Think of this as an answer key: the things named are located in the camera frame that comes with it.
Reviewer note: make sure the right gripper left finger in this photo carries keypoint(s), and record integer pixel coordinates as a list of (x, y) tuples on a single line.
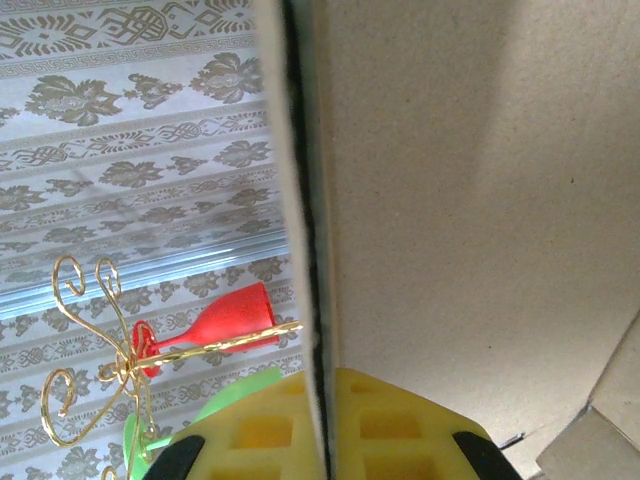
[(260, 440)]

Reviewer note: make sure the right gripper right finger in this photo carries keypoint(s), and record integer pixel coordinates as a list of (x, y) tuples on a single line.
[(400, 440)]

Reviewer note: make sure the brown cardboard paper box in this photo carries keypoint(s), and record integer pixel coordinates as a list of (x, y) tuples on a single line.
[(450, 200)]

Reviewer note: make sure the green plastic goblet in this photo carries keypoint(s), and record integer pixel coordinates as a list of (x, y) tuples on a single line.
[(235, 395)]

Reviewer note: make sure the red plastic goblet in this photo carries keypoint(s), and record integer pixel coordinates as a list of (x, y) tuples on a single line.
[(235, 315)]

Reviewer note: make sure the aluminium frame post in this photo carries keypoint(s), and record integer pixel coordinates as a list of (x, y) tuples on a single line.
[(125, 285)]

